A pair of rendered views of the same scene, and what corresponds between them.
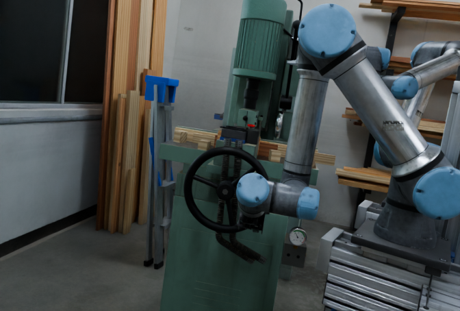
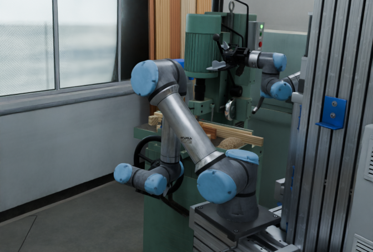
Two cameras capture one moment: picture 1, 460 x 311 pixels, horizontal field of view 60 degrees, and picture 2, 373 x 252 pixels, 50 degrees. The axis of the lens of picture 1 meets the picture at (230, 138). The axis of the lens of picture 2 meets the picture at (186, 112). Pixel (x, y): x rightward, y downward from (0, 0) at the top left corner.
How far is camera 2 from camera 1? 0.98 m
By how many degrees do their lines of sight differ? 25
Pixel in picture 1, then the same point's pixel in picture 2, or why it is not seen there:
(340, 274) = (198, 232)
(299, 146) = (164, 145)
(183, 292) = (155, 232)
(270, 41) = (203, 49)
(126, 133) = not seen: hidden behind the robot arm
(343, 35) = (147, 84)
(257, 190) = (121, 175)
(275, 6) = (204, 21)
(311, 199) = (152, 182)
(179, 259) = (151, 209)
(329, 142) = not seen: outside the picture
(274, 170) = not seen: hidden behind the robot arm
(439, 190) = (208, 185)
